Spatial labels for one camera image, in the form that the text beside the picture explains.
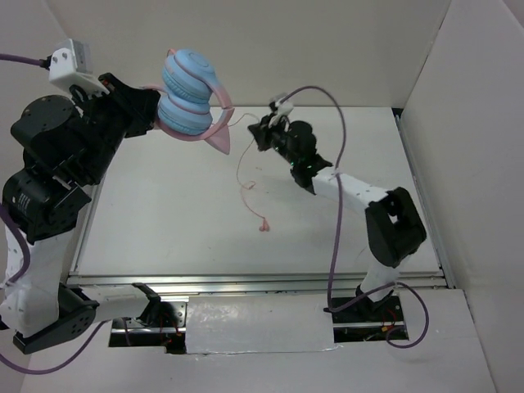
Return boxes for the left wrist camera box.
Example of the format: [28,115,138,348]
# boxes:
[48,38,95,93]

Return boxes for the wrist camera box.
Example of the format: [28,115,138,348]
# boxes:
[269,93,294,125]
[48,38,95,93]

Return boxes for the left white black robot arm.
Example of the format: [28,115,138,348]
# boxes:
[1,74,181,355]

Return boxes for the blue pink cat-ear headphones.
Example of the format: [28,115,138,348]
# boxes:
[141,49,235,155]

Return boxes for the aluminium front rail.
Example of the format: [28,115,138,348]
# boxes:
[67,273,445,295]

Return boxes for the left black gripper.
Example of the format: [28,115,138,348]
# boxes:
[70,72,160,186]

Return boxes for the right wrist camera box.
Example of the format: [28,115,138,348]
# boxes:
[269,93,294,125]

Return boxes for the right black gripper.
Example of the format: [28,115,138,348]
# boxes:
[249,111,300,166]

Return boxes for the white foil-edged board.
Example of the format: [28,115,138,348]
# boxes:
[185,295,336,355]

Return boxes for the pink headphone cable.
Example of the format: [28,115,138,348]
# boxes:
[224,112,271,233]

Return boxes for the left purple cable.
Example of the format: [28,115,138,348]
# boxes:
[0,52,136,374]

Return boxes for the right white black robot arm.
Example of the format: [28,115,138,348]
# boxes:
[247,115,427,321]

